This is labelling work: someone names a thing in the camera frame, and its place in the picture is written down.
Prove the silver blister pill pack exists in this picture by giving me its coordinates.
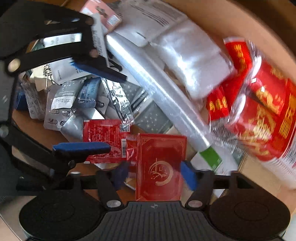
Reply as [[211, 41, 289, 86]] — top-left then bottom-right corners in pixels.
[[44, 77, 86, 131]]

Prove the clear plastic wrap roll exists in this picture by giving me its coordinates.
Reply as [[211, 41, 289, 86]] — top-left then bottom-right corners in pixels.
[[106, 32, 222, 170]]

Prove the red paper cups pack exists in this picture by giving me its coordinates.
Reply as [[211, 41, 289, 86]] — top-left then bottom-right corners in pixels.
[[206, 37, 295, 189]]

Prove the red gift box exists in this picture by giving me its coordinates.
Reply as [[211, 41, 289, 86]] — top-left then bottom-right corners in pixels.
[[135, 133, 187, 201]]

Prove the pink card package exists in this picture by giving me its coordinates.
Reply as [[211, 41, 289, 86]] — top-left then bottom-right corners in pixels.
[[80, 0, 122, 35]]

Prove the white zip bags pack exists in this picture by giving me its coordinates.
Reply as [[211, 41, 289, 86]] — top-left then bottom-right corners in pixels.
[[115, 1, 234, 99]]

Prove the red sachet packet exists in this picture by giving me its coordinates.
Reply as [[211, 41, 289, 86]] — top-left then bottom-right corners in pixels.
[[83, 120, 136, 166]]

